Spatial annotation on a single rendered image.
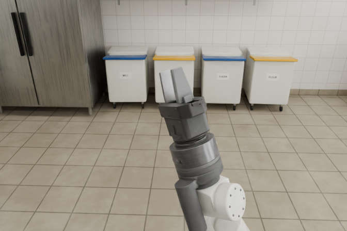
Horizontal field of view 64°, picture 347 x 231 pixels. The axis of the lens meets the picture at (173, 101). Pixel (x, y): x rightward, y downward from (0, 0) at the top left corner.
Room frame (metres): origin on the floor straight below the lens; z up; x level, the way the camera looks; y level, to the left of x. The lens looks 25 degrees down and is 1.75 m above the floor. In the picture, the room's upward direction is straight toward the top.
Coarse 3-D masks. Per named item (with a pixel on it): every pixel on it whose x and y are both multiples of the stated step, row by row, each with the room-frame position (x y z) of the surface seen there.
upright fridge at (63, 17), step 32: (0, 0) 3.28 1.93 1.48; (32, 0) 3.27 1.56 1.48; (64, 0) 3.26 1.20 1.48; (96, 0) 3.94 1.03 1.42; (0, 32) 3.29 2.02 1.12; (32, 32) 3.27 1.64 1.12; (64, 32) 3.26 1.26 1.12; (96, 32) 3.78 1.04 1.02; (0, 64) 3.29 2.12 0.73; (32, 64) 3.27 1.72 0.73; (64, 64) 3.26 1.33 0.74; (96, 64) 3.62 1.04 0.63; (0, 96) 3.29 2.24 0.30; (32, 96) 3.28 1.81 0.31; (64, 96) 3.26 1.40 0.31; (96, 96) 3.46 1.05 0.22
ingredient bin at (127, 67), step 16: (112, 48) 3.93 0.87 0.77; (128, 48) 3.93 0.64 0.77; (144, 48) 3.93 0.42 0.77; (112, 64) 3.49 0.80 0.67; (128, 64) 3.49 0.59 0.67; (144, 64) 3.50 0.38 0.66; (112, 80) 3.49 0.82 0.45; (128, 80) 3.49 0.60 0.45; (144, 80) 3.50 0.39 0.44; (112, 96) 3.49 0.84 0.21; (128, 96) 3.49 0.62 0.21; (144, 96) 3.49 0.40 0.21
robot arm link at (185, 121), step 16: (160, 112) 0.49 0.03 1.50; (176, 112) 0.42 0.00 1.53; (192, 112) 0.41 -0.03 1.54; (176, 128) 0.44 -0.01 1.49; (192, 128) 0.42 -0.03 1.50; (208, 128) 0.43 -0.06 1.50; (176, 144) 0.43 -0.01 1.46; (192, 144) 0.42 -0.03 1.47; (208, 144) 0.41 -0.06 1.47; (176, 160) 0.41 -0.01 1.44; (192, 160) 0.40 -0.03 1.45; (208, 160) 0.40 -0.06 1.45
